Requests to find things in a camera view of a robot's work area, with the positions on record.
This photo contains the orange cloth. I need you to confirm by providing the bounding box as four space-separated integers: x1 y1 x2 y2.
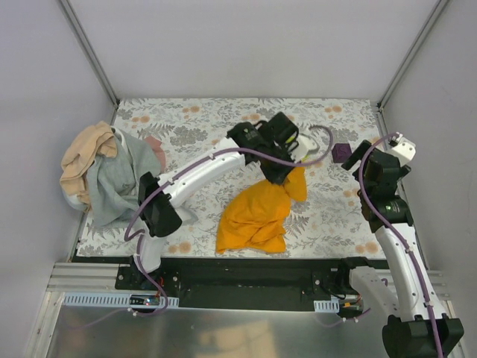
215 167 307 254

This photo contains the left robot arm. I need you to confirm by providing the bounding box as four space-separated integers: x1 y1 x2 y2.
133 113 311 273

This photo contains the purple cube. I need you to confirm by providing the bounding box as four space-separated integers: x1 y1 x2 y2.
332 142 352 164

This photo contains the aluminium front rail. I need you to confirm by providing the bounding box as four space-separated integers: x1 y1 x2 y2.
47 263 451 301

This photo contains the aluminium corner post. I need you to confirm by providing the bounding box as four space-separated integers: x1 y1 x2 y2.
57 0 120 109
376 0 452 113

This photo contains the floral table mat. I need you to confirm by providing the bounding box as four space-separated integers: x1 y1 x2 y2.
76 97 414 259

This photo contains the beige cloth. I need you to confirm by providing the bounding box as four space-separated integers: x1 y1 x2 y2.
60 121 118 206

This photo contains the left aluminium corner post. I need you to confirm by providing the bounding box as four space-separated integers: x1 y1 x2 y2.
57 0 120 109

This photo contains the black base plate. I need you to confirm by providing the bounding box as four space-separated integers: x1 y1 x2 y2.
115 258 356 312

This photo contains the right aluminium side rail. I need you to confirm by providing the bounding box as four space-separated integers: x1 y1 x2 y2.
375 107 424 254

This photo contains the left slotted cable duct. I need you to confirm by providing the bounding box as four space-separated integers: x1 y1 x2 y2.
63 292 180 309

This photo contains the slotted cable duct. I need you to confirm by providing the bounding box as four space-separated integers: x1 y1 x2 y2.
313 300 340 313
63 292 180 309

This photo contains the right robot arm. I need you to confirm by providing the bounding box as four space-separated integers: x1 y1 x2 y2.
337 134 464 357

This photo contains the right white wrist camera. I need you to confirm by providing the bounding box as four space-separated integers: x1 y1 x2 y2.
386 133 416 166

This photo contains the grey cloth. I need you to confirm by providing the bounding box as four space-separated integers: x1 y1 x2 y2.
66 126 198 228

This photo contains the pink cloth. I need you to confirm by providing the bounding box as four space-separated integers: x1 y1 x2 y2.
144 136 166 172

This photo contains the right aluminium corner post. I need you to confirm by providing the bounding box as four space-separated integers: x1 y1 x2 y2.
376 0 452 113

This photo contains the right slotted cable duct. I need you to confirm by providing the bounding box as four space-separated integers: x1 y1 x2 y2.
313 300 340 313

